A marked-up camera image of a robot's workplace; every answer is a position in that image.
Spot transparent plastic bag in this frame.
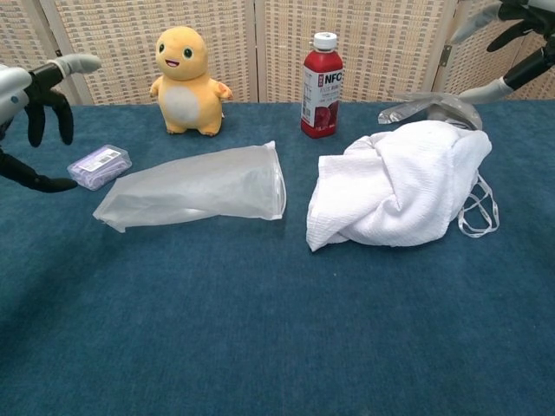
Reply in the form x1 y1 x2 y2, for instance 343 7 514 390
92 140 288 234

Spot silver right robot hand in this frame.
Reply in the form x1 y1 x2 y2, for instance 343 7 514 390
448 0 555 105

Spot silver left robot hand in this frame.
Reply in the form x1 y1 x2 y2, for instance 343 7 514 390
0 54 103 194

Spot yellow plush dinosaur toy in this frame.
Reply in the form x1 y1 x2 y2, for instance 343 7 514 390
149 25 234 137

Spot dark teal tablecloth-covered table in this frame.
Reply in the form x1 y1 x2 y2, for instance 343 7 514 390
0 100 555 416

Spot white clothes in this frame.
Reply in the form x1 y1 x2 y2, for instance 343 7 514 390
305 120 500 252

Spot woven folding screen panel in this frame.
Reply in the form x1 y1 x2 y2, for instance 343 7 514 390
0 0 60 107
433 0 555 101
253 0 460 104
41 0 259 105

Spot red juice bottle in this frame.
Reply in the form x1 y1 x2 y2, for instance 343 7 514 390
300 32 347 140

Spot clear box purple contents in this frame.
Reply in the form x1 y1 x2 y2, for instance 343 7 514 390
67 145 134 192

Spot crumpled silver foil bag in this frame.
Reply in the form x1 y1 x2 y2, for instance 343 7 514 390
376 91 485 131

